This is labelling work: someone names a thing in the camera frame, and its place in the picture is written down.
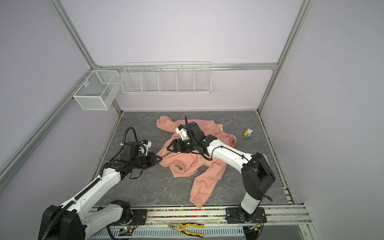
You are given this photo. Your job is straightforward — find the yellow handled pliers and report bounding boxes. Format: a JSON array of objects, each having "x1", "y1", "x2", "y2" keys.
[{"x1": 167, "y1": 222, "x2": 205, "y2": 238}]

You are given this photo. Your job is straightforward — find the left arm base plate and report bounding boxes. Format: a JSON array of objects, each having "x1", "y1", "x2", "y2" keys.
[{"x1": 127, "y1": 209, "x2": 148, "y2": 226}]

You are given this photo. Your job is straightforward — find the white wire shelf basket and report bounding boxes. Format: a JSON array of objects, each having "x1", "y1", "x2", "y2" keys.
[{"x1": 121, "y1": 62, "x2": 212, "y2": 95}]

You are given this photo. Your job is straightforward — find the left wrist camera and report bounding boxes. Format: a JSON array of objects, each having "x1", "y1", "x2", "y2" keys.
[{"x1": 140, "y1": 140, "x2": 152, "y2": 156}]

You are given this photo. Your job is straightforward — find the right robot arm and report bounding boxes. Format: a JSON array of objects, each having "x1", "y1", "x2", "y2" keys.
[{"x1": 167, "y1": 118, "x2": 276, "y2": 224}]

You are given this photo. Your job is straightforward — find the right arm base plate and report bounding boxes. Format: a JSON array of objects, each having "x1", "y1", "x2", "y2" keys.
[{"x1": 226, "y1": 206, "x2": 267, "y2": 224}]

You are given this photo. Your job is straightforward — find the white slotted cable duct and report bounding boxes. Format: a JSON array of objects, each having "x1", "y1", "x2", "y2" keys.
[{"x1": 89, "y1": 225, "x2": 245, "y2": 240}]

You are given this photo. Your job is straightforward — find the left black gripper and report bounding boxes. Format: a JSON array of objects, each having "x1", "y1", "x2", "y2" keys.
[{"x1": 131, "y1": 151, "x2": 162, "y2": 170}]

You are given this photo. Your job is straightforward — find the pink Snoopy zip jacket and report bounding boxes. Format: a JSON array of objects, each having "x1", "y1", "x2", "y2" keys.
[{"x1": 155, "y1": 115, "x2": 238, "y2": 209}]

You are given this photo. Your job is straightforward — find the small green circuit board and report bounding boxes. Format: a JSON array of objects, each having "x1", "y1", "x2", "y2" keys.
[{"x1": 119, "y1": 228, "x2": 133, "y2": 237}]

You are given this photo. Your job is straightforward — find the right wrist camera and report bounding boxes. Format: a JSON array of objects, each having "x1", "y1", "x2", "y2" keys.
[{"x1": 176, "y1": 125, "x2": 190, "y2": 141}]

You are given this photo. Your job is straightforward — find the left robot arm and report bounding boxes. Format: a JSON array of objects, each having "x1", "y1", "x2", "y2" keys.
[{"x1": 38, "y1": 139, "x2": 162, "y2": 240}]

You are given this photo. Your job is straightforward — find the white mesh box basket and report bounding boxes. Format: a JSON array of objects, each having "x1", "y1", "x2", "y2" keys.
[{"x1": 74, "y1": 70, "x2": 122, "y2": 111}]

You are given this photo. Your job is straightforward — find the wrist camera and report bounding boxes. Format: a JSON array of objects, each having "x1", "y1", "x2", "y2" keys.
[
  {"x1": 176, "y1": 125, "x2": 190, "y2": 141},
  {"x1": 140, "y1": 140, "x2": 152, "y2": 156}
]

